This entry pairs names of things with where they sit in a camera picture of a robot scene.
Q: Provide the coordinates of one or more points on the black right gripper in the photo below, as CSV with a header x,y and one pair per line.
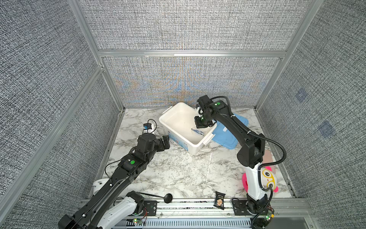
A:
x,y
198,124

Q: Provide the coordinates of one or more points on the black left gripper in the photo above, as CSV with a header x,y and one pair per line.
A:
x,y
161,147

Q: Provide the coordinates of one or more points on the blue plastic tweezers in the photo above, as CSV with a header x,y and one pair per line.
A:
x,y
197,132

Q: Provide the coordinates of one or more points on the white plastic storage bin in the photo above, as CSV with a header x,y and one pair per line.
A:
x,y
178,121

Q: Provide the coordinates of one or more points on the white glass stirring rod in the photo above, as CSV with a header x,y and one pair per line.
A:
x,y
208,167

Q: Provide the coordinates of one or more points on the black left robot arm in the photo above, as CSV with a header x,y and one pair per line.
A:
x,y
129,168

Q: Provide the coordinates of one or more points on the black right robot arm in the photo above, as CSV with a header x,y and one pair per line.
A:
x,y
218,109

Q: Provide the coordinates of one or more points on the blue plastic bin lid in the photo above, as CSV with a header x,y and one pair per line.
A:
x,y
224,137

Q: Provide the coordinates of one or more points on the white tape roll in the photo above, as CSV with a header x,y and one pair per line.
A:
x,y
98,184

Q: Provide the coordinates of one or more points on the black snack packet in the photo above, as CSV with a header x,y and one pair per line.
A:
x,y
219,200

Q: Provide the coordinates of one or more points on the pink white plush toy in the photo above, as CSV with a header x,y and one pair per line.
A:
x,y
268,179

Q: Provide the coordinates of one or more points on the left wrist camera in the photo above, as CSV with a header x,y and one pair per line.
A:
x,y
150,126

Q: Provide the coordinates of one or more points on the black long handled spoon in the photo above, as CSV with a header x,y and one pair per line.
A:
x,y
167,198

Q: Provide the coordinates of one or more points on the aluminium front rail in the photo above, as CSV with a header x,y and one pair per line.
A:
x,y
289,213

